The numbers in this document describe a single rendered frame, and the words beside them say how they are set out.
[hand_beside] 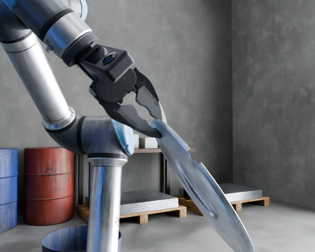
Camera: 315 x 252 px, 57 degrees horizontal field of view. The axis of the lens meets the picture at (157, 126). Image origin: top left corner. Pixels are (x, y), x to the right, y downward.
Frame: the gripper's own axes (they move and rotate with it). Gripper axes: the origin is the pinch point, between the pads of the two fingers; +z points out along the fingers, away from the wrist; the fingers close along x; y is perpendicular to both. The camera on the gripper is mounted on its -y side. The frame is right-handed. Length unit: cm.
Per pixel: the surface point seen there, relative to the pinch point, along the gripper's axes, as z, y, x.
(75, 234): 31, 136, 55
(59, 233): 23, 131, 59
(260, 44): 87, 385, -308
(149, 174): 109, 408, -20
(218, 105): 123, 443, -202
